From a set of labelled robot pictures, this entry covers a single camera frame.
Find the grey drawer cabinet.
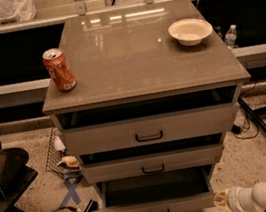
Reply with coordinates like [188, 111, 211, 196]
[27, 0, 266, 212]

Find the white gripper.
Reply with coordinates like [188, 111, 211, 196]
[213, 186, 256, 212]

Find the small snack package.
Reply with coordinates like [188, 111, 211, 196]
[57, 155, 82, 180]

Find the black stand leg right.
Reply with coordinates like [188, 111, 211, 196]
[238, 97, 266, 135]

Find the orange soda can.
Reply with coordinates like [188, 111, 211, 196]
[42, 48, 77, 92]

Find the grey top drawer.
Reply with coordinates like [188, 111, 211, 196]
[60, 88, 239, 156]

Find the grey bottom drawer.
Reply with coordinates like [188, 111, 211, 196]
[97, 166, 215, 212]

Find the brown chair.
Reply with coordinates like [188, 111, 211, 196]
[0, 127, 34, 189]

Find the white plastic bag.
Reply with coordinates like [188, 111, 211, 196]
[0, 0, 36, 25]

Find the grey middle drawer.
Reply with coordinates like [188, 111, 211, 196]
[80, 133, 223, 183]

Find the grey drawer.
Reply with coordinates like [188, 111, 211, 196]
[80, 133, 223, 183]
[97, 166, 215, 212]
[60, 88, 239, 156]

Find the white bowl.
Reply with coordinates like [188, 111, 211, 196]
[168, 18, 213, 47]

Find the wire mesh basket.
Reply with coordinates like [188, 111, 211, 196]
[45, 128, 64, 179]

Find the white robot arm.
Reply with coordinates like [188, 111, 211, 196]
[213, 182, 266, 212]

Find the blue tape cross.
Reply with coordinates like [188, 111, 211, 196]
[59, 178, 81, 208]

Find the clear water bottle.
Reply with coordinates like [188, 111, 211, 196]
[224, 24, 237, 49]

